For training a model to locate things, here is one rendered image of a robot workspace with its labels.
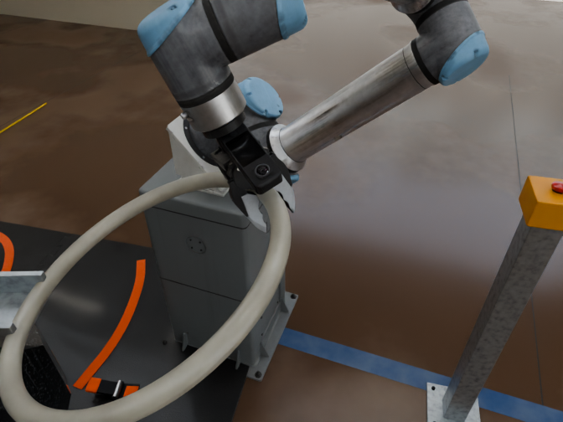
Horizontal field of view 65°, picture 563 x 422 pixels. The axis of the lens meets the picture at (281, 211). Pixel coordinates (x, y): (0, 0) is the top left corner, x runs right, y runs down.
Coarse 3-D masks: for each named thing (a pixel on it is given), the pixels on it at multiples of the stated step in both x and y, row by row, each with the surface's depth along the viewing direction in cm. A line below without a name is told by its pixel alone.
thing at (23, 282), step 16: (0, 272) 77; (16, 272) 77; (32, 272) 77; (0, 288) 78; (16, 288) 78; (32, 288) 78; (0, 304) 77; (16, 304) 77; (0, 320) 74; (0, 336) 69
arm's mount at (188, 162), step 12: (180, 120) 141; (168, 132) 138; (180, 132) 139; (180, 144) 138; (192, 144) 140; (180, 156) 142; (192, 156) 139; (204, 156) 143; (180, 168) 145; (192, 168) 143; (204, 168) 141; (216, 168) 145; (204, 192) 147; (216, 192) 145
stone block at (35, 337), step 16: (32, 336) 132; (0, 352) 118; (32, 352) 129; (48, 352) 138; (32, 368) 130; (48, 368) 138; (32, 384) 131; (48, 384) 139; (64, 384) 147; (0, 400) 120; (48, 400) 140; (64, 400) 148; (0, 416) 120
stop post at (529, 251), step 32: (544, 192) 108; (544, 224) 108; (512, 256) 122; (544, 256) 116; (512, 288) 125; (480, 320) 143; (512, 320) 133; (480, 352) 145; (480, 384) 155; (448, 416) 171
